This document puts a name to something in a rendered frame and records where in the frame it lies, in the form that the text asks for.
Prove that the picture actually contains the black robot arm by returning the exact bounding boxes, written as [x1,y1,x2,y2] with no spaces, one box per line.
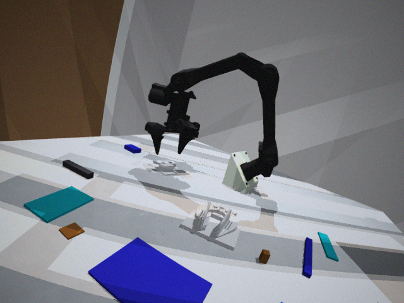
[148,52,280,181]

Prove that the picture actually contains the brown block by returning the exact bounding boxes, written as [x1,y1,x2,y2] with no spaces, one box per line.
[259,249,270,264]

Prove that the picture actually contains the blue flat rectangular mat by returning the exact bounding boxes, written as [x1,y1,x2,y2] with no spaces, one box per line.
[88,237,213,303]

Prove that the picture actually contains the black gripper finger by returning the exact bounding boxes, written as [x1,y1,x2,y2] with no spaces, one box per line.
[178,133,195,154]
[150,133,164,155]

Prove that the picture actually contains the brown flat square plate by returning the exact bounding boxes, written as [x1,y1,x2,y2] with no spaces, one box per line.
[59,223,85,240]

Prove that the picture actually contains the black rectangular bar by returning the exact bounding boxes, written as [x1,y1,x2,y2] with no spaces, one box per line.
[62,160,94,179]

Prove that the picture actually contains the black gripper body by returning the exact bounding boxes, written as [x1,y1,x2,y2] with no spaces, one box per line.
[145,108,199,138]

